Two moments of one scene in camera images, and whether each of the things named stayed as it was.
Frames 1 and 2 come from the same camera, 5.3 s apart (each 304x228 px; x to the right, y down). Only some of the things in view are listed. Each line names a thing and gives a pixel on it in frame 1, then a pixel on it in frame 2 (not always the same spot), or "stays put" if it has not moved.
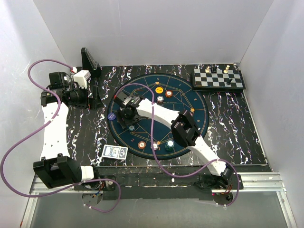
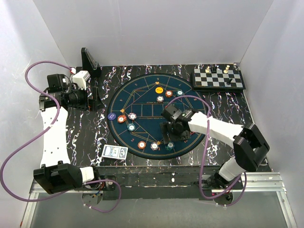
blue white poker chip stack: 155,146 stays put
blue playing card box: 115,152 stays put
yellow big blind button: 159,90 stays put
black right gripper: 120,115 to 185,136
